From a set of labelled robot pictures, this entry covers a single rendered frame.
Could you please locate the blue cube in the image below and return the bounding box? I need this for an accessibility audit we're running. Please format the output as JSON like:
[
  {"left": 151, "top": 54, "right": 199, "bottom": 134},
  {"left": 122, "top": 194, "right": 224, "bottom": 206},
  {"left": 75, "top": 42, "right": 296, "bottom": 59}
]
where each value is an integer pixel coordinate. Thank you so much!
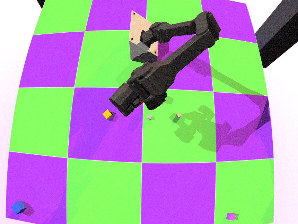
[{"left": 11, "top": 201, "right": 26, "bottom": 215}]

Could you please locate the yellow cube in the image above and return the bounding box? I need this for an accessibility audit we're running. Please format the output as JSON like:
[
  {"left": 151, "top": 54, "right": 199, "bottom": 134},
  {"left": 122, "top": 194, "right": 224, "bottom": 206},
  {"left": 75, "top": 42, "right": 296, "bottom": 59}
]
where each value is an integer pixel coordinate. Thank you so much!
[{"left": 103, "top": 110, "right": 112, "bottom": 120}]

